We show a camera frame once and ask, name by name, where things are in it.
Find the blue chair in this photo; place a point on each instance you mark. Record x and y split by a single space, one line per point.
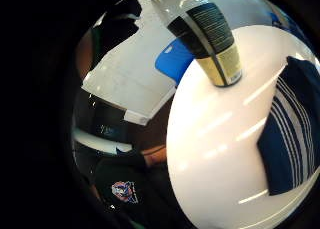
283 24
175 60

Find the white shelf board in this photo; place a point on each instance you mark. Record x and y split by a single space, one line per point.
96 140

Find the black and gold spray can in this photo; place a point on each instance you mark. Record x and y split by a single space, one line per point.
213 45

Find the blue white striped cloth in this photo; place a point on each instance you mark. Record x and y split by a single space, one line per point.
286 145

